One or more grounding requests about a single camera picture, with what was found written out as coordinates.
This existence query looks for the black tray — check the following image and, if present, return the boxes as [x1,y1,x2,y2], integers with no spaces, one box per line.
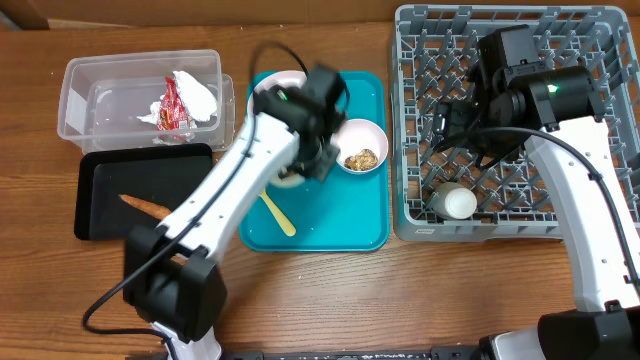
[74,144,213,240]

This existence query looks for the brown sausage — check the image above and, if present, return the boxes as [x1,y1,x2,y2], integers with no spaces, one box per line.
[119,194,171,220]

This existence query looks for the pink bowl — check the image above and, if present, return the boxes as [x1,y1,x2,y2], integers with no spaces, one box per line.
[330,119,389,175]

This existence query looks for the teal serving tray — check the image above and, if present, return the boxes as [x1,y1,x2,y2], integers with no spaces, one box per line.
[238,70,391,254]

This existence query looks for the pale green bowl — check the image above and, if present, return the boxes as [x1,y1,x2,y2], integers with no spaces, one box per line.
[269,167,305,189]

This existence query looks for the red ketchup packet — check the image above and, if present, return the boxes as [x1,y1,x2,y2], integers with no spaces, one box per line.
[157,77,195,131]

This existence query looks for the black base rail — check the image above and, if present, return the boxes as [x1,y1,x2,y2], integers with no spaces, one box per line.
[221,345,491,360]

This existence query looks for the brown food scraps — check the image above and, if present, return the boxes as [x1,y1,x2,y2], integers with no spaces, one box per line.
[344,149,379,172]

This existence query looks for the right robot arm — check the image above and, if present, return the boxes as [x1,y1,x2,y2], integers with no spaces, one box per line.
[434,25,639,360]

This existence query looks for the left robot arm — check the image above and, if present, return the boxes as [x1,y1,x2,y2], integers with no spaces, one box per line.
[123,65,349,359]

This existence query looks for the yellow plastic spoon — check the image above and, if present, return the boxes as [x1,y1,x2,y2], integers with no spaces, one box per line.
[259,189,297,237]

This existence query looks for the grey dish rack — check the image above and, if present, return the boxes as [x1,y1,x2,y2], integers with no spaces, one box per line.
[390,4,639,242]

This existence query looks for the clear plastic bin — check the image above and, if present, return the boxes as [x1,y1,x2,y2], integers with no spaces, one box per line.
[57,49,235,153]

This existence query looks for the white napkin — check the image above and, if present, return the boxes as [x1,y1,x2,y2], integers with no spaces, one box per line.
[137,71,218,128]

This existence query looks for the pink plate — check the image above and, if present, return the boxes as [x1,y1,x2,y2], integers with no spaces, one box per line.
[245,70,307,119]

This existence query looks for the white cup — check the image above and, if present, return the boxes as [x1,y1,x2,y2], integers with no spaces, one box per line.
[432,182,477,220]

